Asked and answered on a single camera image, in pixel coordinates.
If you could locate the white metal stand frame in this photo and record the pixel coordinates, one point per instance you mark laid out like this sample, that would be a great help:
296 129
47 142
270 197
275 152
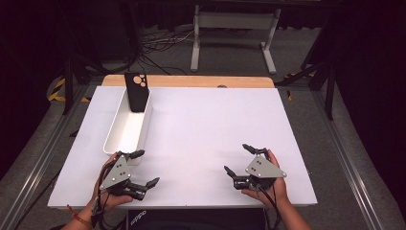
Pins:
236 20

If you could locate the black metal stand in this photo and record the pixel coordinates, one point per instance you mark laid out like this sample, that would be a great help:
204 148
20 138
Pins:
328 89
68 86

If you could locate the person's black clothing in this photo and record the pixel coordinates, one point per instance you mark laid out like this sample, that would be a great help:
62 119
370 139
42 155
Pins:
198 220

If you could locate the yellow black floor tape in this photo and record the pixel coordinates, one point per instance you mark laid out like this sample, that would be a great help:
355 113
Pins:
56 95

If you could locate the person's left hand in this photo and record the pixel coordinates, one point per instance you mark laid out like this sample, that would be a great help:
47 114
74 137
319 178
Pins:
110 201

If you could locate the white plastic storage box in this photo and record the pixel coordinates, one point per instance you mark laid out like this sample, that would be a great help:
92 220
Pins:
127 131

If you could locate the grey metal floor rail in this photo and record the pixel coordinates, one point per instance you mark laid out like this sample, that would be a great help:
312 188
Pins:
35 166
348 159

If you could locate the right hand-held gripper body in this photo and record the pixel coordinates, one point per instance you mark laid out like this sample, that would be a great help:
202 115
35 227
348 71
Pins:
263 169

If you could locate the person's right hand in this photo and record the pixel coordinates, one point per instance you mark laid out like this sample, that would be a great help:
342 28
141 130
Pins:
271 198

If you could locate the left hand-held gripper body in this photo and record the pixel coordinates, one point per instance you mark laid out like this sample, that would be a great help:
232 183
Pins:
116 174

